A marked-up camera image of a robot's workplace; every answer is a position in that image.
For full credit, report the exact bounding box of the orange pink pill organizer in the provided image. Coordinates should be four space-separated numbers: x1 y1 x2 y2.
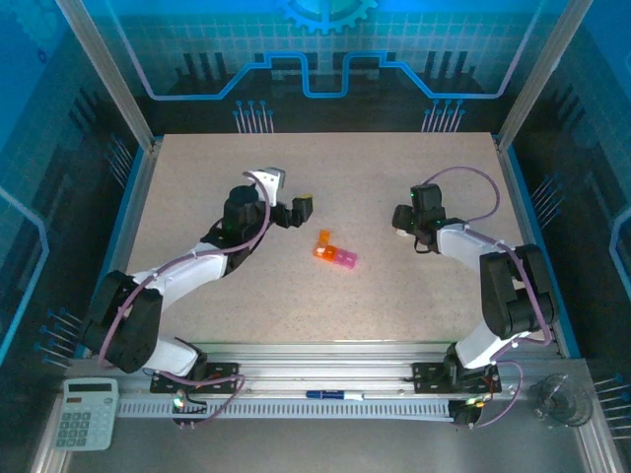
313 229 360 270

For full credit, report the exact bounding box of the blue table edge trim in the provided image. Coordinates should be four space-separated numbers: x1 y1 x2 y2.
73 145 150 359
507 145 582 359

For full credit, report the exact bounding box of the blue marker pen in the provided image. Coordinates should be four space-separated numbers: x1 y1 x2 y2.
305 389 365 401

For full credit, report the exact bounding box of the small black control module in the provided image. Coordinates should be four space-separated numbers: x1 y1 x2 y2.
171 389 208 430
451 399 483 428

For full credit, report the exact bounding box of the clear glass beaker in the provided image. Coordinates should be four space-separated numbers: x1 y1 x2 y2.
529 372 596 429

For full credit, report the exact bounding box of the white desk calculator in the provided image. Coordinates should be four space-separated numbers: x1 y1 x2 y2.
53 377 120 452

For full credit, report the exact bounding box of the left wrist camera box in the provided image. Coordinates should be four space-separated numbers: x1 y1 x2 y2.
245 167 288 208

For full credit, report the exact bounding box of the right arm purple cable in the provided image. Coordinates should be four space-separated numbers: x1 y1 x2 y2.
423 166 554 430

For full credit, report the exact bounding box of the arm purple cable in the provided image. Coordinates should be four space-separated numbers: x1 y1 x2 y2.
97 169 273 430
423 166 554 430

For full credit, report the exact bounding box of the aluminium table side rail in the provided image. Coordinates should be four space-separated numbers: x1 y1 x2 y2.
91 136 164 357
492 135 568 359

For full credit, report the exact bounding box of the aluminium frame beam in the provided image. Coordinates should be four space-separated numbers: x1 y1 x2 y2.
93 342 563 400

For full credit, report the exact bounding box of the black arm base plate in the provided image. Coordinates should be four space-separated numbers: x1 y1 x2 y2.
412 362 502 394
150 363 241 394

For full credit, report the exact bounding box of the aluminium corner post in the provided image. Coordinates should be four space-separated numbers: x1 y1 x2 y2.
53 0 162 152
495 0 596 152

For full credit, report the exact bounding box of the slotted grey cable duct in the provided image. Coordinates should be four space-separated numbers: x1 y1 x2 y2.
117 398 453 420

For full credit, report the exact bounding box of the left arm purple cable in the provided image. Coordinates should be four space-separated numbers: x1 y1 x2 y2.
97 169 273 430

